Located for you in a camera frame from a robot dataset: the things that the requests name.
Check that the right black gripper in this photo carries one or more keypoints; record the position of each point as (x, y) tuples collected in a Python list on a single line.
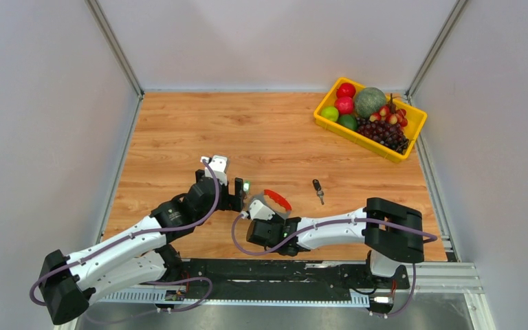
[(274, 218)]

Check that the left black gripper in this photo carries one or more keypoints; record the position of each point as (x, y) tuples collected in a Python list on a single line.
[(232, 201)]

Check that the clear keyring with red tag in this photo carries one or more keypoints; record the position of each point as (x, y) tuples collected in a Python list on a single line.
[(278, 200)]

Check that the black car key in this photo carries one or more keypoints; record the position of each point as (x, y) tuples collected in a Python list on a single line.
[(319, 191)]

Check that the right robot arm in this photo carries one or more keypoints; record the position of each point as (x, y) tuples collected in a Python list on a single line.
[(393, 233)]

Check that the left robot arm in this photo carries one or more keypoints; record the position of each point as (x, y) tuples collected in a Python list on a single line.
[(69, 284)]

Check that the light green apple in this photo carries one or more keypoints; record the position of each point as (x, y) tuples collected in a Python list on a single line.
[(330, 113)]

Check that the dark green lime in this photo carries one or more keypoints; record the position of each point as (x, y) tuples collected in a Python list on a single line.
[(348, 121)]

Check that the pink red apple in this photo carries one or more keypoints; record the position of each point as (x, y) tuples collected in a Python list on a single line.
[(344, 105)]

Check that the purple grape bunch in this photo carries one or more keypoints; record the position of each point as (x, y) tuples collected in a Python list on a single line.
[(385, 134)]

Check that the red apple back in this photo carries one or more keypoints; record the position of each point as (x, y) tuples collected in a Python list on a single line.
[(346, 89)]

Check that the green grey melon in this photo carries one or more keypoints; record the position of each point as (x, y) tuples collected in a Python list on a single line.
[(369, 100)]

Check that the red cherry cluster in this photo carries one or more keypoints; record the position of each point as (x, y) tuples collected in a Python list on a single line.
[(390, 113)]

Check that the yellow plastic fruit tray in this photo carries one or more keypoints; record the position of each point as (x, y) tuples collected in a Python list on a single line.
[(416, 120)]

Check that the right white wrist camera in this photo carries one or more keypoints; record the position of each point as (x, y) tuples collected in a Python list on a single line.
[(258, 209)]

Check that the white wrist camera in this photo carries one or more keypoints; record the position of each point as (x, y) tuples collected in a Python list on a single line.
[(216, 167), (258, 209)]

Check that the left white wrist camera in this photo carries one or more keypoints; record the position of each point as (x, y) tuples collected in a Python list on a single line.
[(216, 167)]

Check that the aluminium frame rail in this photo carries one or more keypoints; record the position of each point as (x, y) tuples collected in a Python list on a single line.
[(428, 277)]

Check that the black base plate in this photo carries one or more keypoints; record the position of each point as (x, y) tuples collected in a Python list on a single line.
[(285, 280)]

